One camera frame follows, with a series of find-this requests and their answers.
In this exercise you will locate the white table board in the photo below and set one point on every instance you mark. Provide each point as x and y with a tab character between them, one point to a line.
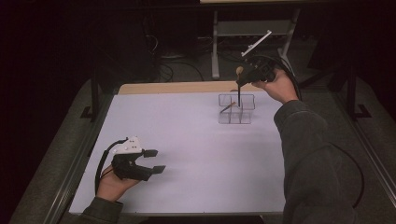
193	161

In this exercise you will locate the thin flat-tip makeup brush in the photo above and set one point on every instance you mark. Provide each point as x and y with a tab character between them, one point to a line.
227	108

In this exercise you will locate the black metal stand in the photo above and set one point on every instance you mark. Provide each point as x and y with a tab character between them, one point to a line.
95	93
351	93

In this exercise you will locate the white metal desk frame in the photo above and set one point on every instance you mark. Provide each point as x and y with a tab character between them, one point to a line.
214	46

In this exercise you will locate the clear acrylic organizer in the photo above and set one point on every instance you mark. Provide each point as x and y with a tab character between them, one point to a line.
236	118

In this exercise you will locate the person's left hand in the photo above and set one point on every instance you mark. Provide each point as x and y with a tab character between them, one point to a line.
112	186

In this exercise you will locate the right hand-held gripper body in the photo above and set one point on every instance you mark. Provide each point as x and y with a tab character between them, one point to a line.
263	71

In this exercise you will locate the silver frame rail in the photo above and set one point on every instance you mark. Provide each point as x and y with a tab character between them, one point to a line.
373	158
73	174

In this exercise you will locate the round-tip makeup brush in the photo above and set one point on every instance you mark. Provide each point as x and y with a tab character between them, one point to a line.
239	96

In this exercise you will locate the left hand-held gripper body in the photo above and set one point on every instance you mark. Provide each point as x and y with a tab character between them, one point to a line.
129	169

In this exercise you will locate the person's right hand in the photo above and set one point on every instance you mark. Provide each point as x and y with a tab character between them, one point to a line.
283	88

